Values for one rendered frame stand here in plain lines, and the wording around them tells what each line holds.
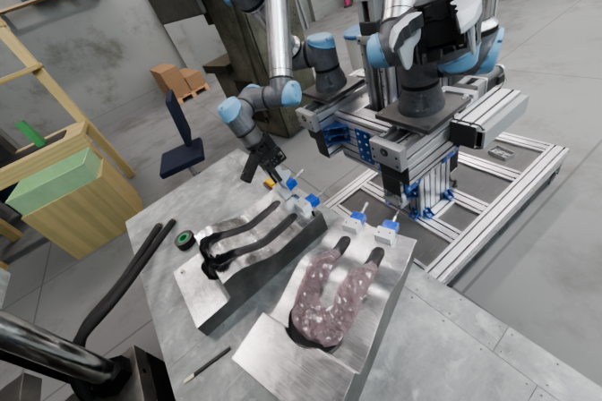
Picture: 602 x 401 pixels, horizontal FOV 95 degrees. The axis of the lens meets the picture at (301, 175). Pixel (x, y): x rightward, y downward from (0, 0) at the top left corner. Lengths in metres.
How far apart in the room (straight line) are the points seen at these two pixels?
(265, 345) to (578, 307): 1.48
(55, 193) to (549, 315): 3.43
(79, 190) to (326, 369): 2.71
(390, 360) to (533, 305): 1.12
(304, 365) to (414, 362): 0.25
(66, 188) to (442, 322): 2.90
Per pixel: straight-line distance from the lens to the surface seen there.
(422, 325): 0.82
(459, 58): 0.66
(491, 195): 1.91
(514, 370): 0.82
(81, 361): 1.02
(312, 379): 0.70
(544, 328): 1.77
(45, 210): 3.20
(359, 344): 0.73
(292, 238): 0.91
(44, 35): 7.21
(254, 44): 2.78
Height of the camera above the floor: 1.56
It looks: 37 degrees down
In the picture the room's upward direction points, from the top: 22 degrees counter-clockwise
